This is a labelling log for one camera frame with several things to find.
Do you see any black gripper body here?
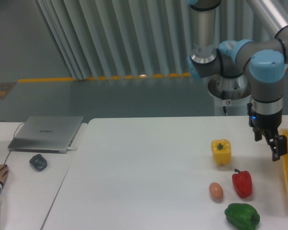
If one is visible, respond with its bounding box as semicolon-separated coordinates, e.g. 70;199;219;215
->
247;103;282;141

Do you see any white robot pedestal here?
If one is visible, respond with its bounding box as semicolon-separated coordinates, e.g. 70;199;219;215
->
208;75;251;116

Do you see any silver closed laptop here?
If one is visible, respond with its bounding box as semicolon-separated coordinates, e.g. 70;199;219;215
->
8;116;84;153

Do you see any black mouse cable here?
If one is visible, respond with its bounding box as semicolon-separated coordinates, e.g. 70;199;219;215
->
0;121;26;166

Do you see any yellow bell pepper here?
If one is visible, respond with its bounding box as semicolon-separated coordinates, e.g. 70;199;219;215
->
211;139;231;165

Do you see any brown egg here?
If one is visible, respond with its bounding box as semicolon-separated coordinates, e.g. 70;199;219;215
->
209;182;223;200

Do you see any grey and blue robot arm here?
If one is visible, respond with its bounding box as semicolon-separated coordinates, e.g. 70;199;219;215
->
187;0;288;161

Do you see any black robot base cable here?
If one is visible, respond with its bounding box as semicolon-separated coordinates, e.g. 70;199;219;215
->
221;90;229;116

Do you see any red bell pepper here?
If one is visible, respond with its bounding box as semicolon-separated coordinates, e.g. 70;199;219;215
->
232;169;252;198

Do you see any small black gadget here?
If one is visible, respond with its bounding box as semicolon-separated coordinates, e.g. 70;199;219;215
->
29;154;48;172

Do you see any green bell pepper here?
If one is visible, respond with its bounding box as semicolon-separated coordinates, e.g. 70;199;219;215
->
224;203;260;230

